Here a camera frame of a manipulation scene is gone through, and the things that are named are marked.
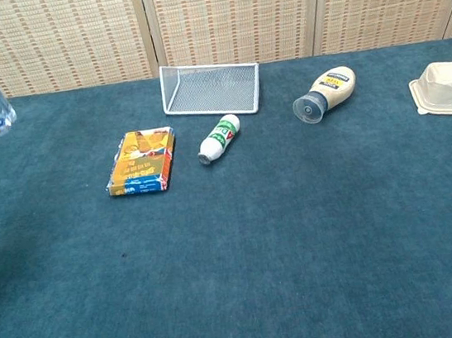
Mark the small white green bottle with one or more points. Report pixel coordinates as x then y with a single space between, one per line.
220 138

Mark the cream mayonnaise squeeze bottle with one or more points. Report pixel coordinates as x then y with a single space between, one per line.
334 86

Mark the blue felt table cover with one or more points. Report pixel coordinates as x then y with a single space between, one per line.
260 235

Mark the orange snack packet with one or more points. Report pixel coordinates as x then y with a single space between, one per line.
141 161

